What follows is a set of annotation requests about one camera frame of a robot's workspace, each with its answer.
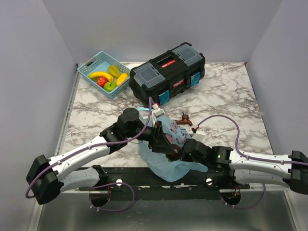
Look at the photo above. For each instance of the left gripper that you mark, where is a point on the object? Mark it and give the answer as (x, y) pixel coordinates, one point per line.
(158, 141)

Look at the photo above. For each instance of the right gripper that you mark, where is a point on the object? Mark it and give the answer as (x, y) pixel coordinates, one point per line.
(184, 156)

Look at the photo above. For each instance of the light blue plastic bag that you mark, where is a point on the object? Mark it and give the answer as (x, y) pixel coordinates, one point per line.
(159, 164)

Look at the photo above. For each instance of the yellow fake mango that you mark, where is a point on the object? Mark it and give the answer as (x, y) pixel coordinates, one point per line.
(121, 78)

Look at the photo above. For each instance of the green fake apple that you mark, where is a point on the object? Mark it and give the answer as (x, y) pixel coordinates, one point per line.
(109, 86)

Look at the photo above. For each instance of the red fake fruit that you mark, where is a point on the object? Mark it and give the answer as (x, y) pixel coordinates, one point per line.
(101, 81)

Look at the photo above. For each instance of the dark purple fake mangosteen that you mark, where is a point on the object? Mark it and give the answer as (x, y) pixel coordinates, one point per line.
(176, 155)

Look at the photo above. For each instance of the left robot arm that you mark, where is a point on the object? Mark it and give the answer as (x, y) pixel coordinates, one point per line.
(46, 175)

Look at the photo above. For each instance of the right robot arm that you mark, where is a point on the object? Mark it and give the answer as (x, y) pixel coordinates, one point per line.
(286, 170)

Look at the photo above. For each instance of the yellow fake banana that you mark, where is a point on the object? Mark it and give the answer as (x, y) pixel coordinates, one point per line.
(95, 75)

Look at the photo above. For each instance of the black plastic toolbox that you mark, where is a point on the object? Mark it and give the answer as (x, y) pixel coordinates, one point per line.
(167, 75)

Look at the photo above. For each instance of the light blue plastic basket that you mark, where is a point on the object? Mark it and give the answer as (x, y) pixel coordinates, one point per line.
(100, 62)

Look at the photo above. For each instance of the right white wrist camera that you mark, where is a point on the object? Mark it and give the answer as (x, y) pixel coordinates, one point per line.
(198, 134)

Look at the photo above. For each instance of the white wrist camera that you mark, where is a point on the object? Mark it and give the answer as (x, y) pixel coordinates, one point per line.
(157, 111)
(198, 134)

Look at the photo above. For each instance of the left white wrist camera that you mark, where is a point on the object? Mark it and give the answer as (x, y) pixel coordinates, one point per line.
(157, 111)

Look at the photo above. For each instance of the black mounting rail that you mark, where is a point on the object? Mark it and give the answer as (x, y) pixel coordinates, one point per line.
(124, 182)

